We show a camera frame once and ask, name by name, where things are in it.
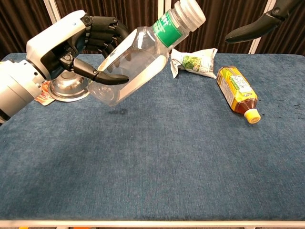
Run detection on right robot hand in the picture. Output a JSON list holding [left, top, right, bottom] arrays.
[[224, 0, 298, 44]]

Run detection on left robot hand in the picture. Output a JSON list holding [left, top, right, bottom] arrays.
[[25, 10, 131, 86]]

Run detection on white ribbed bottle cap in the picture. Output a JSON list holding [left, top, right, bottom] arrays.
[[178, 0, 207, 32]]

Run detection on transparent plastic bottle green label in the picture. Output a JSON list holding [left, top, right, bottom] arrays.
[[87, 0, 207, 107]]

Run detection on yellow tea bottle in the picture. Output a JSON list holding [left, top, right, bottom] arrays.
[[216, 65, 262, 125]]

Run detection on dark brown pleated screen panel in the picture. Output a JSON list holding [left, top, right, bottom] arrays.
[[54, 0, 159, 54], [0, 0, 54, 58], [169, 0, 268, 54], [256, 0, 305, 57]]

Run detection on stainless steel bowl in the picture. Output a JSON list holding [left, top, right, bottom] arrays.
[[47, 71, 91, 103]]

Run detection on crumpled white green snack bag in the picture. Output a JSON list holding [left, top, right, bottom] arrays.
[[170, 48, 219, 79]]

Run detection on orange spout pouch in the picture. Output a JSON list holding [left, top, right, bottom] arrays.
[[34, 80, 57, 106]]

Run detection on blue table cloth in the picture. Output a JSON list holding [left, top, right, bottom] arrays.
[[0, 52, 305, 221]]

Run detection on white table frame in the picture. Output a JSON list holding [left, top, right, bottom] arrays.
[[0, 219, 305, 229]]

